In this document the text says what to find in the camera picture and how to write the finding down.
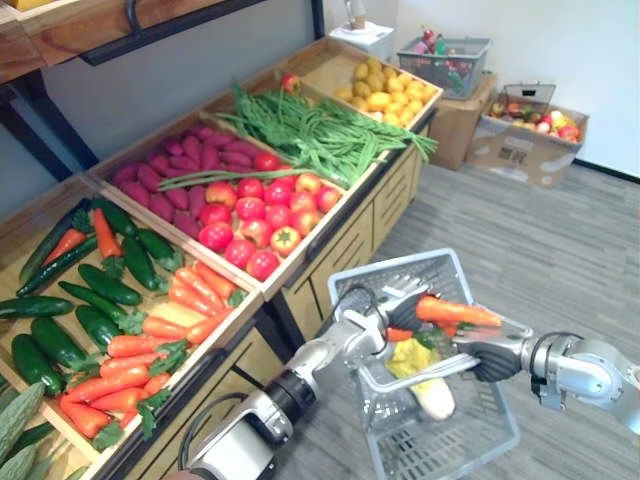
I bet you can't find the wide cardboard box with fruit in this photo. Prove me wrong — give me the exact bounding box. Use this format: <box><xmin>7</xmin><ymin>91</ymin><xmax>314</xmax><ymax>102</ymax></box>
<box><xmin>466</xmin><ymin>102</ymin><xmax>591</xmax><ymax>189</ymax></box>

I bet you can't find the single green long bean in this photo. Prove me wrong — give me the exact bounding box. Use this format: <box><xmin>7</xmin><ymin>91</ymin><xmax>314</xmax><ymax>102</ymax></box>
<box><xmin>158</xmin><ymin>168</ymin><xmax>301</xmax><ymax>193</ymax></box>

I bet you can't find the left five-finger robot hand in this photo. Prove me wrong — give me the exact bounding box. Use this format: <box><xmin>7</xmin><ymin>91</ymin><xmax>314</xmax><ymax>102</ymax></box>
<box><xmin>378</xmin><ymin>282</ymin><xmax>431</xmax><ymax>346</ymax></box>

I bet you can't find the right five-finger robot hand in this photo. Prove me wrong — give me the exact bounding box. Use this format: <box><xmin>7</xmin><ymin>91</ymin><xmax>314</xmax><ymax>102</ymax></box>
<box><xmin>451</xmin><ymin>324</ymin><xmax>533</xmax><ymax>385</ymax></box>

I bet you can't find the green long beans pile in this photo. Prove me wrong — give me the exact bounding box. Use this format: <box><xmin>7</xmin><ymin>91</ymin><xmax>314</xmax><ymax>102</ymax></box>
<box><xmin>214</xmin><ymin>81</ymin><xmax>439</xmax><ymax>189</ymax></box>

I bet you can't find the tomato with green stem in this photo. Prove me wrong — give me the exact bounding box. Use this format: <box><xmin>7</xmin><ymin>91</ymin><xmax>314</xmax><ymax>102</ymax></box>
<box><xmin>269</xmin><ymin>225</ymin><xmax>303</xmax><ymax>258</ymax></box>

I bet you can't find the wooden overhead shelf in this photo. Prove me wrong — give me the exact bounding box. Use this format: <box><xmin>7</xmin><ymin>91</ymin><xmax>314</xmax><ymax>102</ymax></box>
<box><xmin>0</xmin><ymin>0</ymin><xmax>274</xmax><ymax>85</ymax></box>

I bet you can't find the long dark green cucumber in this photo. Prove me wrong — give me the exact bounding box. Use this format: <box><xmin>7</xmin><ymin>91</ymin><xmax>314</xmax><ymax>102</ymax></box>
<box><xmin>18</xmin><ymin>198</ymin><xmax>94</xmax><ymax>286</ymax></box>
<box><xmin>16</xmin><ymin>234</ymin><xmax>99</xmax><ymax>299</ymax></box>

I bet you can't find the black metal hook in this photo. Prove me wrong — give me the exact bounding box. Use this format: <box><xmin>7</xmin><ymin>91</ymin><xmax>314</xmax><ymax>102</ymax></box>
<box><xmin>124</xmin><ymin>0</ymin><xmax>145</xmax><ymax>35</ymax></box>

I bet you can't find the tall brown cardboard box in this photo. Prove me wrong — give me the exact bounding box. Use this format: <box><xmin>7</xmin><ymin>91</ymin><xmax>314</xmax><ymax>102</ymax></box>
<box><xmin>428</xmin><ymin>73</ymin><xmax>499</xmax><ymax>172</ymax></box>

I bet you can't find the light green bitter gourd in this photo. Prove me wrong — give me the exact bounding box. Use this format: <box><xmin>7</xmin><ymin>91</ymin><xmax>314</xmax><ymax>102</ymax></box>
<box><xmin>0</xmin><ymin>382</ymin><xmax>47</xmax><ymax>464</ymax></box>
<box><xmin>0</xmin><ymin>442</ymin><xmax>41</xmax><ymax>480</ymax></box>

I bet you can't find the green leafy vegetable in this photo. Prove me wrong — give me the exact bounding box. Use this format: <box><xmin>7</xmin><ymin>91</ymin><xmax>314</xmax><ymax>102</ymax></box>
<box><xmin>414</xmin><ymin>322</ymin><xmax>476</xmax><ymax>352</ymax></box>

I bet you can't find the black metal shelf frame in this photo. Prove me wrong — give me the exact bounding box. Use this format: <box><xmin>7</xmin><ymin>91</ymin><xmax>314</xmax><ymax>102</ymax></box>
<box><xmin>0</xmin><ymin>64</ymin><xmax>101</xmax><ymax>182</ymax></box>

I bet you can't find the yellow-green napa cabbage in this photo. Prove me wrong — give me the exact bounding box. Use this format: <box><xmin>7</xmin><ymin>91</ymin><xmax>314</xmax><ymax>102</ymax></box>
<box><xmin>384</xmin><ymin>337</ymin><xmax>456</xmax><ymax>421</ymax></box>

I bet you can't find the pale yellow carrot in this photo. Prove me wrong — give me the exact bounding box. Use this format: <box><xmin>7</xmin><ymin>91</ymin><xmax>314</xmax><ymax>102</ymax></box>
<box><xmin>147</xmin><ymin>301</ymin><xmax>209</xmax><ymax>329</ymax></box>

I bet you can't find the grey plastic shopping basket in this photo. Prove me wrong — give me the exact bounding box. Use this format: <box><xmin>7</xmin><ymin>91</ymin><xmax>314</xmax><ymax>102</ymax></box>
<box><xmin>327</xmin><ymin>248</ymin><xmax>535</xmax><ymax>480</ymax></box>

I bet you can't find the grey basket with produce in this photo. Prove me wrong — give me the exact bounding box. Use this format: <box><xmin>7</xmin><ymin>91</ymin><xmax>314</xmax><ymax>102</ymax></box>
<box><xmin>397</xmin><ymin>35</ymin><xmax>494</xmax><ymax>100</ymax></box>

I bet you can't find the wooden produce display stand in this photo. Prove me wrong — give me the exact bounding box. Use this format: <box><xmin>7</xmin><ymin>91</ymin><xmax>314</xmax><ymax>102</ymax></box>
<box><xmin>0</xmin><ymin>37</ymin><xmax>446</xmax><ymax>480</ymax></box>

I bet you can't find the white box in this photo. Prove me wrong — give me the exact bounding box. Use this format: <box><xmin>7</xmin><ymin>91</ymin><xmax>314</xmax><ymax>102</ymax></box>
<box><xmin>327</xmin><ymin>20</ymin><xmax>396</xmax><ymax>62</ymax></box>

